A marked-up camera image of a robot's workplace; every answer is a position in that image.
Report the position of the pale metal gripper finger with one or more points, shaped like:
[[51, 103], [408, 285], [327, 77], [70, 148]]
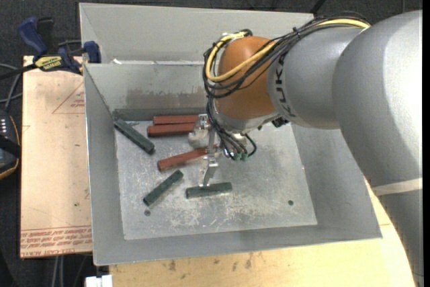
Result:
[[204, 174], [212, 170]]

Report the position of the dark green flat block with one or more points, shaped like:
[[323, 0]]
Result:
[[215, 190], [163, 188], [134, 136]]

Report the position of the red-brown flat block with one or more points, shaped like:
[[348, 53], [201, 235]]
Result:
[[179, 159], [169, 130], [174, 119]]

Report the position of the grey metal bin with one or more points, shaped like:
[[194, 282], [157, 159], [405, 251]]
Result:
[[255, 205]]

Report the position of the brown cardboard board, red print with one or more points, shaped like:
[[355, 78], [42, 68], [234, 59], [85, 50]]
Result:
[[53, 161]]

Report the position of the black cylinder on white bracket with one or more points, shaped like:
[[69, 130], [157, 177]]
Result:
[[278, 122]]

